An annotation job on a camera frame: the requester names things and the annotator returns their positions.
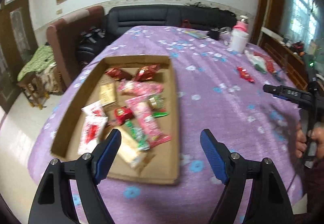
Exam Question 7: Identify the small red candy packet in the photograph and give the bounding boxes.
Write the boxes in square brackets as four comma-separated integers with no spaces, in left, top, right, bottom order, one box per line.
[114,106,134,125]

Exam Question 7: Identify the white plastic jar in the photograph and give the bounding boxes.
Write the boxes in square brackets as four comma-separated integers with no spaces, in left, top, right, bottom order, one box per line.
[229,29,249,53]

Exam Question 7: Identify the pink clear snack pack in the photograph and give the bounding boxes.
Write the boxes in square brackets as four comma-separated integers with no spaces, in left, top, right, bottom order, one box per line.
[117,80,164,96]

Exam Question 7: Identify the brown armchair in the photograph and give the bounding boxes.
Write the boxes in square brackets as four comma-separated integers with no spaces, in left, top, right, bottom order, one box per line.
[46,6,104,87]

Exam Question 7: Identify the yellow clear biscuit pack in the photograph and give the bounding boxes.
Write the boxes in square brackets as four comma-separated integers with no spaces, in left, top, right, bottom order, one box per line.
[116,126,149,171]

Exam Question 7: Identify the black bag on sofa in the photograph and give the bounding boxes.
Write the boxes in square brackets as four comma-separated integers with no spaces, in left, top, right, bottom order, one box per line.
[80,26,106,44]

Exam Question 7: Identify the brown red foil snack bag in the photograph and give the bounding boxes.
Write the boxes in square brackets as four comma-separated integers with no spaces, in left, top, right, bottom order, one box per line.
[133,64,160,81]

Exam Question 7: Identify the shallow cardboard box tray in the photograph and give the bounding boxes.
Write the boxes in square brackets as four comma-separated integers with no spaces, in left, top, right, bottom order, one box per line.
[50,54,181,186]

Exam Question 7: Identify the colourful booklet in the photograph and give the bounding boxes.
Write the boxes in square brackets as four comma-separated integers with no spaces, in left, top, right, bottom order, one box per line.
[183,30,209,39]

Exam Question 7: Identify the person's right hand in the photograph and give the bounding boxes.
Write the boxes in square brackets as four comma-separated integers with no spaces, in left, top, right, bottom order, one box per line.
[295,122,324,160]

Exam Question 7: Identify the clear glass bowl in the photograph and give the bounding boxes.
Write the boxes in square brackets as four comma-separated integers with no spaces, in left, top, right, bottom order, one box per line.
[219,27,232,35]

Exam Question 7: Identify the brown wooden cabinet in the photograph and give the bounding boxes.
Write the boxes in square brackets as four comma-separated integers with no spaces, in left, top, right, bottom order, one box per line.
[259,27,308,90]

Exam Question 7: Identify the green patterned blanket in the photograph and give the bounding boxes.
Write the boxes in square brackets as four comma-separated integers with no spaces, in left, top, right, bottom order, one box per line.
[17,45,55,82]

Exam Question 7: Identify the white red snack packet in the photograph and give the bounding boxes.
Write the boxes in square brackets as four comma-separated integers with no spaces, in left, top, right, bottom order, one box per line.
[81,101,106,117]
[77,115,108,155]

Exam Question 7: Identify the red mesh bag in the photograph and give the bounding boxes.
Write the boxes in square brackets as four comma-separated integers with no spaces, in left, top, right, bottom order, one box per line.
[254,52,275,74]

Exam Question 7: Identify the gold green candy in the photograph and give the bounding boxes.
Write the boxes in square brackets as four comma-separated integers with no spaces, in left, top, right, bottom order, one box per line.
[148,94,165,110]

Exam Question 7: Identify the long pink red snack pack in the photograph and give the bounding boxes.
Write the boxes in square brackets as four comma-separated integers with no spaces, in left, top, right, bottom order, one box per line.
[125,95,171,148]

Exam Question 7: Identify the purple floral tablecloth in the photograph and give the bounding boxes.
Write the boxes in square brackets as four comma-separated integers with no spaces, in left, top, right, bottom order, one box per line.
[28,26,303,223]

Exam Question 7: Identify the dark red crinkled snack bag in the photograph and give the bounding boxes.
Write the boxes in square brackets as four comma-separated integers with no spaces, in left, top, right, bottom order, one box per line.
[105,68,133,81]

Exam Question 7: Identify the black glasses on table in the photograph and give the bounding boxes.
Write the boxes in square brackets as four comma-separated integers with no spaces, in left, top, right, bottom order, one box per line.
[272,71,285,84]

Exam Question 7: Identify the red wrapped candy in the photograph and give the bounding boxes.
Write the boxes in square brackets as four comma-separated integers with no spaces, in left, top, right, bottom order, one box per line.
[237,67,254,83]

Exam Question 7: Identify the white green cloth bag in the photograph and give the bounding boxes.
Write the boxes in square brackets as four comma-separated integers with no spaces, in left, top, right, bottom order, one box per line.
[244,50,268,74]

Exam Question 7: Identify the small wooden stool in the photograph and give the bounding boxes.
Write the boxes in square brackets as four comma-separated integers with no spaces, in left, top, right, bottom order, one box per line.
[17,71,49,110]

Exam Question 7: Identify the pink steel thermos bottle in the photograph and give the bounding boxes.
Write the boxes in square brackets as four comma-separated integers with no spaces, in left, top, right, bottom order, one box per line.
[232,15,249,33]

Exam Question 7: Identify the green white snack packet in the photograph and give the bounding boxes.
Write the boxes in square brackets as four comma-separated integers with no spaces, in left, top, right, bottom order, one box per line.
[125,119,150,151]

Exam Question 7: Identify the black leather sofa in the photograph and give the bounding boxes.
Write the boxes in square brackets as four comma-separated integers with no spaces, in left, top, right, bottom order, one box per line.
[75,3,237,67]

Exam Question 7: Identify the black pouch on table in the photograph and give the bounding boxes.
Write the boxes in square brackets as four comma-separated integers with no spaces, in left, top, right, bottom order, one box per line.
[207,28,221,41]

